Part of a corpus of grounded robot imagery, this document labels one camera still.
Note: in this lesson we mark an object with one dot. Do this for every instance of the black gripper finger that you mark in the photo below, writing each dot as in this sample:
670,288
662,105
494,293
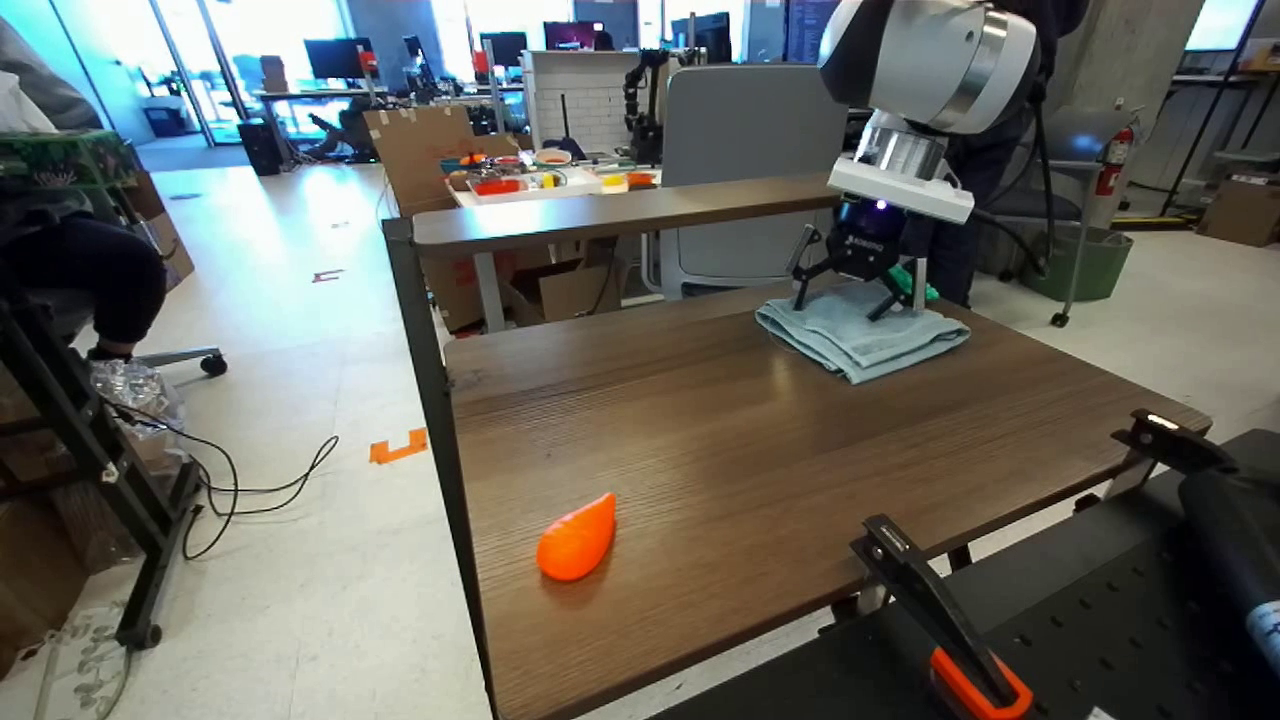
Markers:
900,296
817,282

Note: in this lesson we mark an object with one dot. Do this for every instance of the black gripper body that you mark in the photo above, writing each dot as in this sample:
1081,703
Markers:
881,243

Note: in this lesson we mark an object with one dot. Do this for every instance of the light blue towel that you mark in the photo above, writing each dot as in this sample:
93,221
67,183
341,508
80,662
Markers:
863,340

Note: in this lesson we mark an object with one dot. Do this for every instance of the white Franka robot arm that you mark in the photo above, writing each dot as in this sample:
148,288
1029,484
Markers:
933,52

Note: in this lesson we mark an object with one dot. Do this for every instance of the grey high-back office chair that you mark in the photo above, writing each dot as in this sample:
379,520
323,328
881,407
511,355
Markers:
746,132

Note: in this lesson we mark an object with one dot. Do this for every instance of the green bin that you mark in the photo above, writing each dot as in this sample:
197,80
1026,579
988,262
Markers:
1087,267

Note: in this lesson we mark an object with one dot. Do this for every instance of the long wooden side table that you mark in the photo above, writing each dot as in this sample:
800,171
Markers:
600,214

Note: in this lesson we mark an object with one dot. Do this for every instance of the large blue screen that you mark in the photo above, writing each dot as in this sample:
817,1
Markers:
792,30

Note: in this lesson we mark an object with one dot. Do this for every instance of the red fire extinguisher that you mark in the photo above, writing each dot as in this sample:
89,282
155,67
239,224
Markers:
1113,159

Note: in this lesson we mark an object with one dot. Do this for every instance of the cardboard box under side table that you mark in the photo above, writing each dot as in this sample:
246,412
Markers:
560,288

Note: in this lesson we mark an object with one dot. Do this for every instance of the white cabinet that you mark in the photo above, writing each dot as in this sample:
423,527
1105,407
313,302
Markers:
575,101

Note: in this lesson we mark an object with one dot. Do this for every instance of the white tray of colourful toys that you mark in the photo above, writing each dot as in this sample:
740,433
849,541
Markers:
532,173

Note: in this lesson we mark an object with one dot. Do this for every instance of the brown cardboard box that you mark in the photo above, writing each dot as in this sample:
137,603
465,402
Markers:
1240,214

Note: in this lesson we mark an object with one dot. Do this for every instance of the orange plastic toy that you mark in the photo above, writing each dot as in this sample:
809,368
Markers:
576,541

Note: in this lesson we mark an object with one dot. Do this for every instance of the upright cardboard sheet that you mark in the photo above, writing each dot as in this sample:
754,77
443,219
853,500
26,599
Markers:
423,153

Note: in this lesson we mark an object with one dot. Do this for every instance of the orange floor tape mark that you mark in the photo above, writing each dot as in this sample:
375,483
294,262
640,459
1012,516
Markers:
398,450

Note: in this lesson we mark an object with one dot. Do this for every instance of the black computer monitor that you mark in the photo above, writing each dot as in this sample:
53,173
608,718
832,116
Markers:
335,57

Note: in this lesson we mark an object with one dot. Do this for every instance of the office chair wheel base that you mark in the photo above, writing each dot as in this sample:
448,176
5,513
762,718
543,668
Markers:
193,363

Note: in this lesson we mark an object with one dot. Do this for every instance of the seated person black trousers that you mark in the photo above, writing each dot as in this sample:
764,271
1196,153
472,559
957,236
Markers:
93,267

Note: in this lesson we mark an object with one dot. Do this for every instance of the black metal stand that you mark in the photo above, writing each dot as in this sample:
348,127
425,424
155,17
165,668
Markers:
80,424

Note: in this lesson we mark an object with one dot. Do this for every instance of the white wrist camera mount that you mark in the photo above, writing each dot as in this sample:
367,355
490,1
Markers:
907,186

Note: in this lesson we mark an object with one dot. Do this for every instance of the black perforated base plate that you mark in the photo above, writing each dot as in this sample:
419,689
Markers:
1105,625

